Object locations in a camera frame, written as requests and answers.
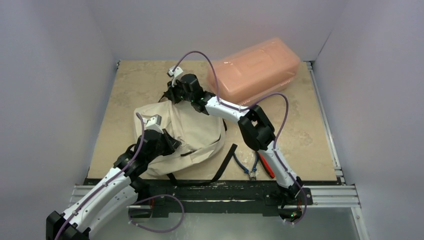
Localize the beige canvas backpack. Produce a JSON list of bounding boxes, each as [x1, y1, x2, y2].
[[133, 100, 229, 181]]

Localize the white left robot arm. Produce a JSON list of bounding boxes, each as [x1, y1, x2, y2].
[[45, 129, 181, 240]]

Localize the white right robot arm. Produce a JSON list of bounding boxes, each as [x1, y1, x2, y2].
[[164, 73, 302, 204]]

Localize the translucent pink plastic box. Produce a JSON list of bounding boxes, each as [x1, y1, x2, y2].
[[206, 37, 301, 106]]

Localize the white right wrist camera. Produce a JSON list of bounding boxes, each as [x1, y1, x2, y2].
[[167, 65, 184, 87]]

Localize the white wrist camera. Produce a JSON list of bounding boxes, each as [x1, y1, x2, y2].
[[167, 65, 184, 87], [142, 114, 164, 134]]

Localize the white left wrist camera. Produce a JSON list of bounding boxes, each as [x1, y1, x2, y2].
[[142, 114, 164, 134]]

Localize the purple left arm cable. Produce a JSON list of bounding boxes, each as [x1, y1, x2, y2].
[[54, 112, 147, 240]]

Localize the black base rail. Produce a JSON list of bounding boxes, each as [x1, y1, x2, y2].
[[122, 178, 313, 220]]

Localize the blue handled pliers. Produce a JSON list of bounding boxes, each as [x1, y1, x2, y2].
[[232, 152, 260, 181]]

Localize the red handled cutter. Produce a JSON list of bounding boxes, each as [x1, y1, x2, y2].
[[257, 152, 275, 179]]

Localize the aluminium frame rail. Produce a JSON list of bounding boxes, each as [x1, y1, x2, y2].
[[306, 61, 361, 208]]

